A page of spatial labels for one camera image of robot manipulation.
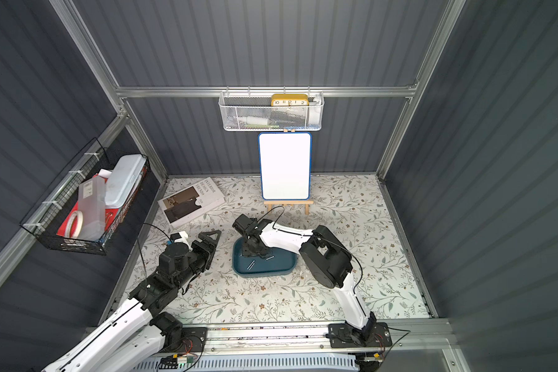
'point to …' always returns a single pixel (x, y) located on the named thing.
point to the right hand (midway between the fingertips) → (253, 248)
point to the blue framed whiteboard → (286, 162)
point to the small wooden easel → (290, 203)
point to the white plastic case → (125, 171)
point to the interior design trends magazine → (191, 201)
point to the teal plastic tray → (280, 262)
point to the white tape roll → (79, 224)
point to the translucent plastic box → (91, 204)
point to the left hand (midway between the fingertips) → (219, 239)
